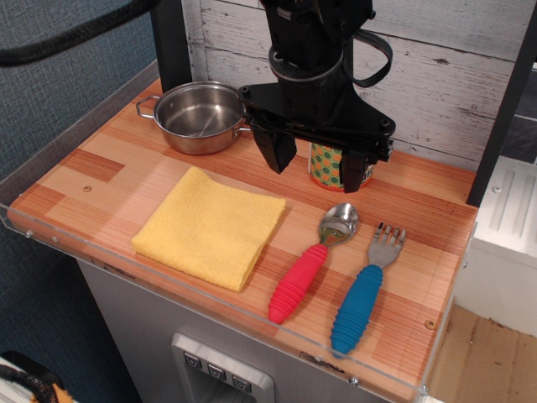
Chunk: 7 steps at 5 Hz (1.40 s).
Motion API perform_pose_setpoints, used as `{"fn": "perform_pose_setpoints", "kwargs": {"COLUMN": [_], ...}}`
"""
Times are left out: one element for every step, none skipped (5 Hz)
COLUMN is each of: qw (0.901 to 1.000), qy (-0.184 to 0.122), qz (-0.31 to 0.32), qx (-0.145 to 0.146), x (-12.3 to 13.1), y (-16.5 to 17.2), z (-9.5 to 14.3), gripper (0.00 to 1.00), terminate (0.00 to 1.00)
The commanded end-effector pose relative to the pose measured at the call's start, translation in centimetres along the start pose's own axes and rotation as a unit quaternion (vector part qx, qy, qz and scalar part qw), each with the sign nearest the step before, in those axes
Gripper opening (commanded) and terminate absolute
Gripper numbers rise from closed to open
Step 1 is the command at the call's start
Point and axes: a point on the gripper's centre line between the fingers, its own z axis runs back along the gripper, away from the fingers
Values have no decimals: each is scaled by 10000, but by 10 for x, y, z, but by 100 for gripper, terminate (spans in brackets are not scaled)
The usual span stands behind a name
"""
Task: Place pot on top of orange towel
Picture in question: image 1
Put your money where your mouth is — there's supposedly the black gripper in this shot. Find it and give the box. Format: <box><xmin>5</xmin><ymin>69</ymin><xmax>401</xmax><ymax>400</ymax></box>
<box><xmin>237</xmin><ymin>71</ymin><xmax>395</xmax><ymax>193</ymax></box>

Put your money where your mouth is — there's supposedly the stainless steel pot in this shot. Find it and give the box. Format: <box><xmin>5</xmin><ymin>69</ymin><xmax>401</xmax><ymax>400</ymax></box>
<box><xmin>136</xmin><ymin>81</ymin><xmax>250</xmax><ymax>155</ymax></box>

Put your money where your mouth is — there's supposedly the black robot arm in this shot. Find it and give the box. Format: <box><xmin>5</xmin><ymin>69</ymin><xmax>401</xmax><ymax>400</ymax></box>
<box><xmin>237</xmin><ymin>1</ymin><xmax>396</xmax><ymax>193</ymax></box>

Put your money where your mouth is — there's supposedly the yellow folded towel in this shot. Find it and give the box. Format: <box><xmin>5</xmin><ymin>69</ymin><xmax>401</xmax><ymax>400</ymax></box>
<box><xmin>131</xmin><ymin>167</ymin><xmax>286</xmax><ymax>292</ymax></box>

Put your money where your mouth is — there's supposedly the peas and carrots can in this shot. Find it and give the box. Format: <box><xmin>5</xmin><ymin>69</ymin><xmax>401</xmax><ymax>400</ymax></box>
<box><xmin>309</xmin><ymin>141</ymin><xmax>376</xmax><ymax>190</ymax></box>

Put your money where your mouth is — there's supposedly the white toy sink unit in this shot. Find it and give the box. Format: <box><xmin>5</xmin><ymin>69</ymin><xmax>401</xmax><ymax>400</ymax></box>
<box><xmin>453</xmin><ymin>62</ymin><xmax>537</xmax><ymax>332</ymax></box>

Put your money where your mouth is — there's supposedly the grey toy fridge cabinet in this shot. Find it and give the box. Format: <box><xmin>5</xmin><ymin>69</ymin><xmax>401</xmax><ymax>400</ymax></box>
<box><xmin>78</xmin><ymin>260</ymin><xmax>381</xmax><ymax>402</ymax></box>

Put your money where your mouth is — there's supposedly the silver dispenser button panel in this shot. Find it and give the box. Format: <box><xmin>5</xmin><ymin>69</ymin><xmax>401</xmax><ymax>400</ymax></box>
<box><xmin>171</xmin><ymin>332</ymin><xmax>276</xmax><ymax>402</ymax></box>

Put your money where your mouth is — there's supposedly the red handled metal spoon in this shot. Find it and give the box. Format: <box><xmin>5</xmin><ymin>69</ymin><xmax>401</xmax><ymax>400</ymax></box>
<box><xmin>268</xmin><ymin>203</ymin><xmax>358</xmax><ymax>324</ymax></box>

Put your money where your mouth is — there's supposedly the black flat ribbon cable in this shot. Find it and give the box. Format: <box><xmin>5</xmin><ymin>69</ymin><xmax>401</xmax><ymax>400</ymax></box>
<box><xmin>351</xmin><ymin>27</ymin><xmax>394</xmax><ymax>89</ymax></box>

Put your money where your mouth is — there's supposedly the blue handled metal fork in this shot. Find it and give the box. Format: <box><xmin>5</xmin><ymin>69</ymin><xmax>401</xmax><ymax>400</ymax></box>
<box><xmin>330</xmin><ymin>222</ymin><xmax>406</xmax><ymax>356</ymax></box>

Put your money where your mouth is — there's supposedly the black vertical post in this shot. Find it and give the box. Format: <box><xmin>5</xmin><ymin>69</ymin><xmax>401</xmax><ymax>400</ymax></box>
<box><xmin>467</xmin><ymin>5</ymin><xmax>536</xmax><ymax>207</ymax></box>

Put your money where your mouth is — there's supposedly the clear acrylic guard rail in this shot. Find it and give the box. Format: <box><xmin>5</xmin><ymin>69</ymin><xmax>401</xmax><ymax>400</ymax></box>
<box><xmin>3</xmin><ymin>65</ymin><xmax>477</xmax><ymax>402</ymax></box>

